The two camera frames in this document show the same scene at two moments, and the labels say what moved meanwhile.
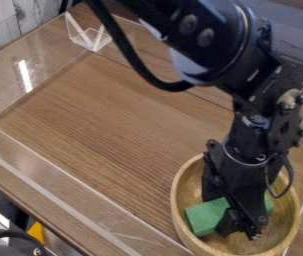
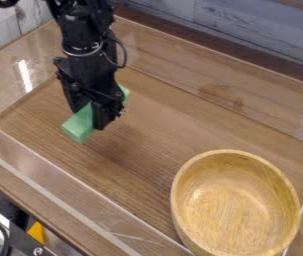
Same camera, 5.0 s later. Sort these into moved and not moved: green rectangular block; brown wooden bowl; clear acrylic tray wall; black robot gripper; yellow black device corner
Moved: black robot gripper; green rectangular block
Not moved: brown wooden bowl; clear acrylic tray wall; yellow black device corner
